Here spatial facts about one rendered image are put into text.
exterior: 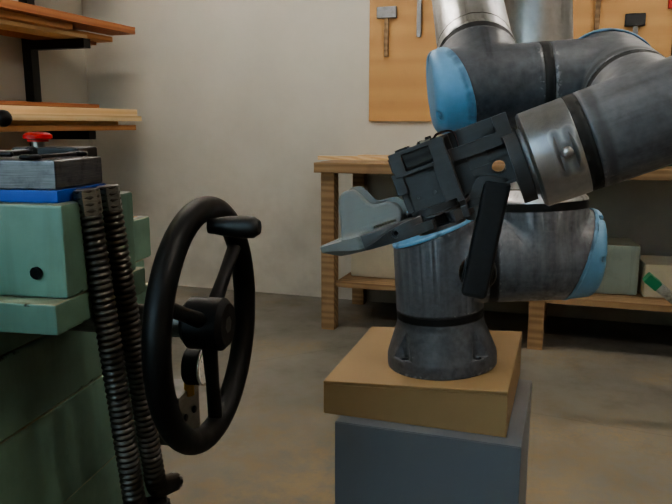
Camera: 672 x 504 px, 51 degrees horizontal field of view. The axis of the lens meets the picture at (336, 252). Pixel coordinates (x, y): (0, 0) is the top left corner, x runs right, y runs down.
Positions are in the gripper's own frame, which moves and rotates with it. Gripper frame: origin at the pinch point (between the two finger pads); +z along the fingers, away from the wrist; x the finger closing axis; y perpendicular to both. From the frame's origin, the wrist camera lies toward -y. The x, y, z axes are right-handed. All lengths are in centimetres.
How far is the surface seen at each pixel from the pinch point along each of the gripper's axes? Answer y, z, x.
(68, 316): 3.6, 24.1, 9.8
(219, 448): -62, 94, -131
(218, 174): 32, 143, -342
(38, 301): 5.9, 25.8, 10.8
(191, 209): 9.1, 13.0, -0.4
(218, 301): -1.4, 15.8, -4.1
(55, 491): -15.8, 41.8, 0.5
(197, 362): -12.1, 33.9, -28.0
